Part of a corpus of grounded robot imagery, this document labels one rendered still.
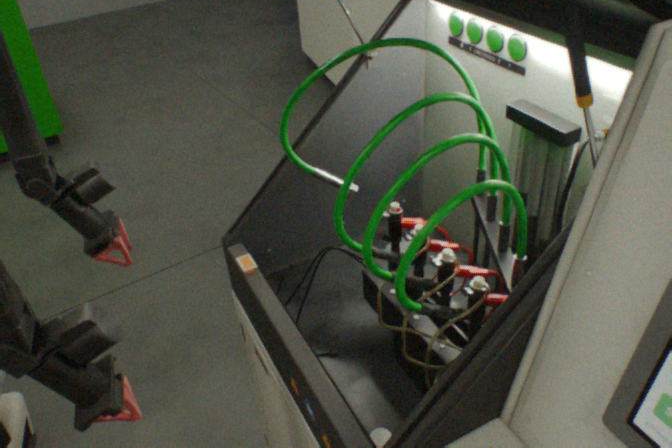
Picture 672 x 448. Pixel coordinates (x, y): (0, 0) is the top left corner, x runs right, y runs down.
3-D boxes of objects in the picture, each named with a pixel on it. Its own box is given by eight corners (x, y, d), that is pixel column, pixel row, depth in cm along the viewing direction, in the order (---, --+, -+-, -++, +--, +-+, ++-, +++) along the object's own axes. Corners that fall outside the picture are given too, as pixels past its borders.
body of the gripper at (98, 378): (119, 357, 91) (85, 333, 86) (120, 410, 83) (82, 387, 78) (85, 380, 91) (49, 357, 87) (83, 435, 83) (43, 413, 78)
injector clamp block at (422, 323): (364, 321, 127) (361, 268, 118) (403, 304, 130) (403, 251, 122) (462, 444, 101) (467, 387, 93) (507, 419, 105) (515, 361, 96)
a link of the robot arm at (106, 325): (-8, 312, 79) (-18, 358, 72) (61, 265, 79) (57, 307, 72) (58, 355, 86) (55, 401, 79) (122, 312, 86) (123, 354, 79)
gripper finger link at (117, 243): (142, 243, 127) (112, 215, 122) (143, 262, 122) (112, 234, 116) (117, 260, 128) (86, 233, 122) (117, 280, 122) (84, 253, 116)
